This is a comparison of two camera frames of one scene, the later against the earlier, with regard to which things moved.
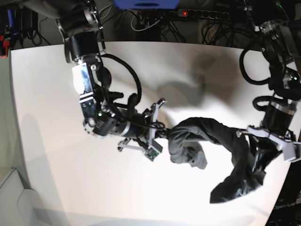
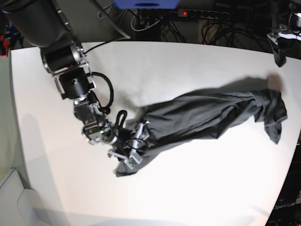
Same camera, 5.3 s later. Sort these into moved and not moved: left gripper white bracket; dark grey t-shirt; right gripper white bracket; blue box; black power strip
Moved: right gripper white bracket; left gripper white bracket; dark grey t-shirt
Not moved: blue box; black power strip
